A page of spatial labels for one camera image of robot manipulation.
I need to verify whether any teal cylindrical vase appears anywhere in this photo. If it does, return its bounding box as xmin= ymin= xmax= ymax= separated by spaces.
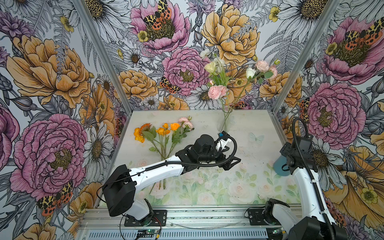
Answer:
xmin=273 ymin=156 xmax=291 ymax=177

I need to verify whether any pink white rose stem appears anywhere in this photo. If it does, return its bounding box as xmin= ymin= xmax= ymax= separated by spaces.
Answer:
xmin=170 ymin=117 xmax=195 ymax=152

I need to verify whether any clear glass vase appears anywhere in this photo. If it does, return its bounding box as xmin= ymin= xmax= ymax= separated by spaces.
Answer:
xmin=218 ymin=110 xmax=235 ymax=133

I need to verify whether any light pink peony stem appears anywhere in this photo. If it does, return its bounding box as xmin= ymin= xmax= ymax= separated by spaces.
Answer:
xmin=207 ymin=80 xmax=230 ymax=121

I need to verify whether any orange daisy flower stem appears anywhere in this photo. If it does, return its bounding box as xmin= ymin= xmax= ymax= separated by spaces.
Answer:
xmin=135 ymin=123 xmax=168 ymax=161

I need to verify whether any aluminium corner post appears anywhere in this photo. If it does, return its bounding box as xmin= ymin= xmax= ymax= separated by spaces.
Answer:
xmin=74 ymin=1 xmax=133 ymax=117
xmin=271 ymin=0 xmax=340 ymax=114

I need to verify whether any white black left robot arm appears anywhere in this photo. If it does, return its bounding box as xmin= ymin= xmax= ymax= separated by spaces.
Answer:
xmin=101 ymin=132 xmax=241 ymax=226

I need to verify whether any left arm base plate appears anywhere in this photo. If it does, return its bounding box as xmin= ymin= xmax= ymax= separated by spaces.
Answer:
xmin=124 ymin=210 xmax=168 ymax=227

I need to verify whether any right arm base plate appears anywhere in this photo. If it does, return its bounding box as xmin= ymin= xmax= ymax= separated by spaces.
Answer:
xmin=244 ymin=208 xmax=291 ymax=226

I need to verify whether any pink carnation flower stem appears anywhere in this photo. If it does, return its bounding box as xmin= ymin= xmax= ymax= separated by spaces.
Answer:
xmin=246 ymin=59 xmax=281 ymax=87

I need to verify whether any pink rosebud stem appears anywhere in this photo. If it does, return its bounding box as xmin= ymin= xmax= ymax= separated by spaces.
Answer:
xmin=226 ymin=68 xmax=253 ymax=109

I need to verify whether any aluminium front rail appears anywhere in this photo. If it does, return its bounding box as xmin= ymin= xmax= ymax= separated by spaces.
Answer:
xmin=80 ymin=205 xmax=334 ymax=230

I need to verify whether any green circuit board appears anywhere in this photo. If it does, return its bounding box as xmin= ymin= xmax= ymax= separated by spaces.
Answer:
xmin=135 ymin=229 xmax=161 ymax=240

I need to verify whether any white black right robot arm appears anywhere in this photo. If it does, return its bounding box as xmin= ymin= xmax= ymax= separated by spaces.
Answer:
xmin=264 ymin=137 xmax=348 ymax=240

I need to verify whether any right aluminium corner post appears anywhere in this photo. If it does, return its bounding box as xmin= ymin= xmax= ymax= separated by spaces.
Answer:
xmin=271 ymin=0 xmax=340 ymax=114

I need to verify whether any left aluminium corner post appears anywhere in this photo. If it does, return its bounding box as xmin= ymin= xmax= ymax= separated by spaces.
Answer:
xmin=74 ymin=1 xmax=133 ymax=117

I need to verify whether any orange yellow ranunculus stem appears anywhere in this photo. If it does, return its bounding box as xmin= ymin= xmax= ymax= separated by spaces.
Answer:
xmin=134 ymin=128 xmax=156 ymax=143

